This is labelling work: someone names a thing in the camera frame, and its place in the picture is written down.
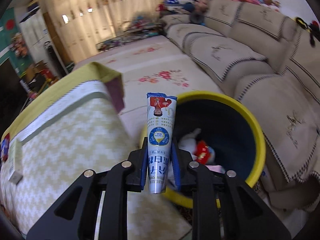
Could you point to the red blue snack box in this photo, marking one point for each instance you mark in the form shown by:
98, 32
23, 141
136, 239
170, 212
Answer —
5, 147

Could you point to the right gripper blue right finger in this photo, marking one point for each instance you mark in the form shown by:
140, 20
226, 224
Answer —
175, 167

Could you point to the yellow rimmed dark trash bin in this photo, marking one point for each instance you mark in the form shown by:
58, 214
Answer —
234, 134

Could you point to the blue white paper cone wrapper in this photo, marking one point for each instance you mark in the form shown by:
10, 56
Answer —
161, 111

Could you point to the pink box in bin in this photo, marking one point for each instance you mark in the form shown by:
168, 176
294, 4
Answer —
216, 168

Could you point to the beige fabric sofa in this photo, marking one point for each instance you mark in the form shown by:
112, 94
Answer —
269, 63

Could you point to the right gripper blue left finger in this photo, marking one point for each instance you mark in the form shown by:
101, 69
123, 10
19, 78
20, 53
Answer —
144, 166

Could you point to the black yellow plush toy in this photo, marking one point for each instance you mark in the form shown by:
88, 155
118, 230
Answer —
312, 28

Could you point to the floral cream floor mat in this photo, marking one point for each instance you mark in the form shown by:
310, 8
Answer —
151, 65

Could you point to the cream embroidered curtains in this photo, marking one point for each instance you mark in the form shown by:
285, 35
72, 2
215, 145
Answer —
82, 24

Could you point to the red wrapper in bin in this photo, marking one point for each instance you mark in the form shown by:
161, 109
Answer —
205, 154

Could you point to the black tower fan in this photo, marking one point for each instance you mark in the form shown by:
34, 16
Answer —
55, 59

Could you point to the pink artificial flower bunch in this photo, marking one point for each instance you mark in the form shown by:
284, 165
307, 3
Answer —
18, 46

